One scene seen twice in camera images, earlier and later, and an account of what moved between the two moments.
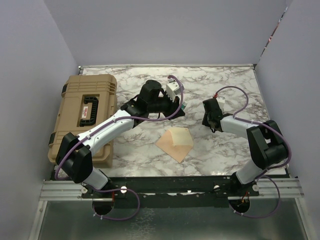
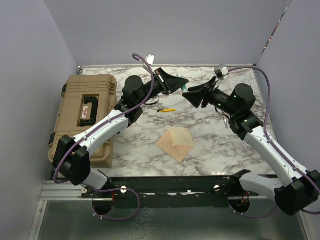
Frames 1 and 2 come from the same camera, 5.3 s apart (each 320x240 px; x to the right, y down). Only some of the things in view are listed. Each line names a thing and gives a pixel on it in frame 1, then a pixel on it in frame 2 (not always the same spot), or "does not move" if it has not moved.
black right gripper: [205, 120] → [205, 92]
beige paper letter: [181, 136] does not move
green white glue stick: [183, 105] → [184, 87]
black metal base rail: [175, 192] does not move
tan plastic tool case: [86, 100] does not move
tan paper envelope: [178, 152] does not move
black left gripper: [173, 107] → [167, 82]
